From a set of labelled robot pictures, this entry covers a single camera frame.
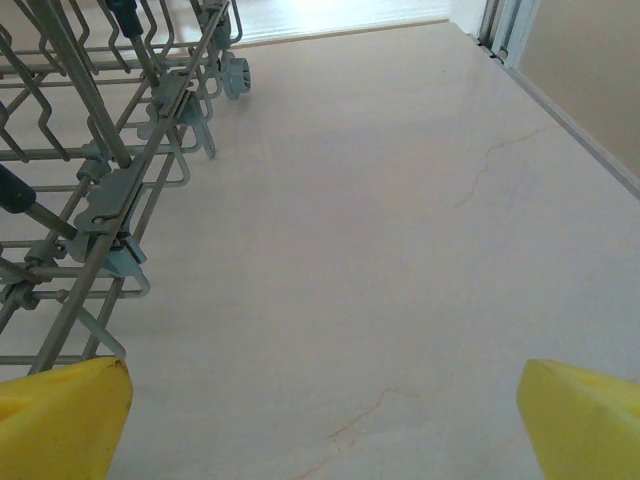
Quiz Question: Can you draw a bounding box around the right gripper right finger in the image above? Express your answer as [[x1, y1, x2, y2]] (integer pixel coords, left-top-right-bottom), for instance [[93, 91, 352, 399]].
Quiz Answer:
[[516, 358, 640, 480]]

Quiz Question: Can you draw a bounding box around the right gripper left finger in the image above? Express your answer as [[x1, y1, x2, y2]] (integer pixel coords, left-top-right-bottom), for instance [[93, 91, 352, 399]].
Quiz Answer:
[[0, 356, 134, 480]]

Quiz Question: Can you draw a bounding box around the grey wire dish rack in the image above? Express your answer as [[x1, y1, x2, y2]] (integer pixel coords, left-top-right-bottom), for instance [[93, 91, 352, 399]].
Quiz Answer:
[[0, 0, 251, 376]]

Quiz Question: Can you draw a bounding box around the aluminium frame post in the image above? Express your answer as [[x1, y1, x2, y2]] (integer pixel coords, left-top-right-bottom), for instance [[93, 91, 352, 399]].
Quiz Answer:
[[477, 0, 539, 69]]

